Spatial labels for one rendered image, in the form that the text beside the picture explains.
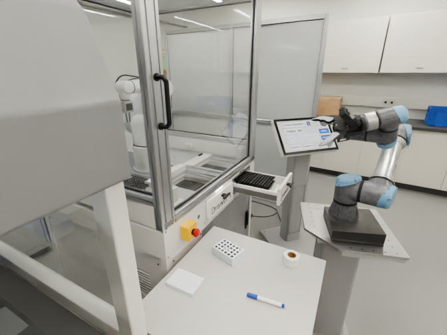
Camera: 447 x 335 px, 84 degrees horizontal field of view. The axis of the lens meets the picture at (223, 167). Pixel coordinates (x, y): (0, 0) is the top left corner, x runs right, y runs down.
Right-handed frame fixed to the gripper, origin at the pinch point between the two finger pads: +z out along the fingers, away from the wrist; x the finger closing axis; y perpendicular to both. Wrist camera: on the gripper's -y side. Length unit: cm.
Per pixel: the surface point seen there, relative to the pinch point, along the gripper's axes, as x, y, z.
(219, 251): -42, 15, 51
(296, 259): -47, 23, 19
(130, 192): -23, -19, 77
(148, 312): -66, -6, 70
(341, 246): -40, 42, -2
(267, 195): -6, 43, 30
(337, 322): -70, 98, 6
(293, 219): 12, 136, 22
